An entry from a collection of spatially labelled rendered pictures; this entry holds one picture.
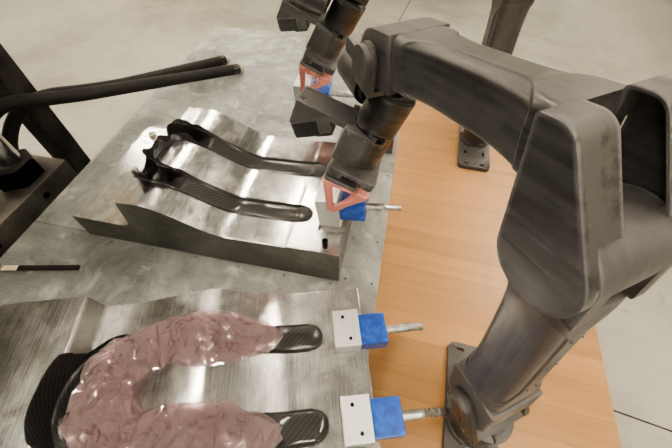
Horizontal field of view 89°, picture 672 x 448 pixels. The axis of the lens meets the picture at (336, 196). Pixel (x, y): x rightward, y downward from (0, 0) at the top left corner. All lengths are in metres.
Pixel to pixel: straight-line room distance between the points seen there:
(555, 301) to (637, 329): 1.62
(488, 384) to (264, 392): 0.27
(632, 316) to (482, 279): 1.24
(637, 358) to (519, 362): 1.45
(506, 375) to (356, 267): 0.33
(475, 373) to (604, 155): 0.28
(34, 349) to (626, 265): 0.61
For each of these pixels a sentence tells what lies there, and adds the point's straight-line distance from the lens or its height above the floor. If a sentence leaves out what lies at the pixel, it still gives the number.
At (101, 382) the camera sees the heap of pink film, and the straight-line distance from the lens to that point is 0.56.
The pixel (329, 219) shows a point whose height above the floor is 0.92.
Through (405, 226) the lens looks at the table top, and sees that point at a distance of 0.70.
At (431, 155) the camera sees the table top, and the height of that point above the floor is 0.80.
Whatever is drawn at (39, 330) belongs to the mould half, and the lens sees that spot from 0.62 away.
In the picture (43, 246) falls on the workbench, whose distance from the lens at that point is 0.87.
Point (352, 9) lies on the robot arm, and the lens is 0.66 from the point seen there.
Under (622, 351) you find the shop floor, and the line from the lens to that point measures 1.78.
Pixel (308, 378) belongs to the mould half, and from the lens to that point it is 0.52.
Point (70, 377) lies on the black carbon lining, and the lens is 0.61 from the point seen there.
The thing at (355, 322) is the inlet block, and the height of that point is 0.88.
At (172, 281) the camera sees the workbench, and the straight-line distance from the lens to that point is 0.69.
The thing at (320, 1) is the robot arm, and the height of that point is 1.13.
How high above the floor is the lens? 1.37
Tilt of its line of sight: 51 degrees down
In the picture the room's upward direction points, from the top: straight up
